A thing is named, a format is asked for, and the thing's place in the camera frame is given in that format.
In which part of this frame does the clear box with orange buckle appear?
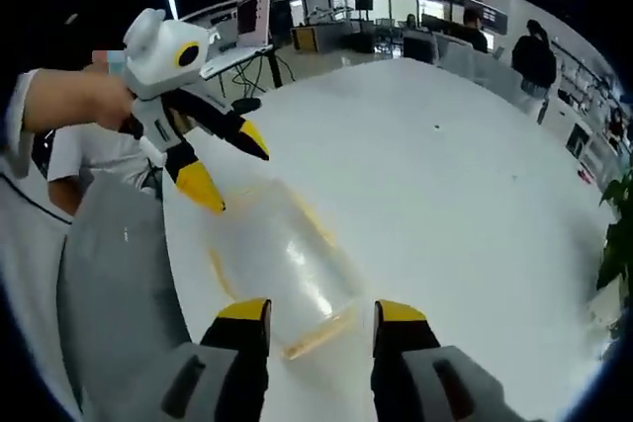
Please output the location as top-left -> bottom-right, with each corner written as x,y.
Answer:
204,179 -> 368,362

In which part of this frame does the black table cable port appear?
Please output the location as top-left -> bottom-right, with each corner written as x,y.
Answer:
230,97 -> 262,115

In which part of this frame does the open laptop pink screen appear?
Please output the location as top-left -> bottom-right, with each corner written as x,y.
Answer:
199,0 -> 276,80

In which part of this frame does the potted green plant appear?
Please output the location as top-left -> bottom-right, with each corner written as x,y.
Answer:
594,176 -> 633,340

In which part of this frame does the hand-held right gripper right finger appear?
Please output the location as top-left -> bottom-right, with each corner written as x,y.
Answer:
371,298 -> 521,422

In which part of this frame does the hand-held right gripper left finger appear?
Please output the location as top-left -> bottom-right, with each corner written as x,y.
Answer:
159,296 -> 273,422

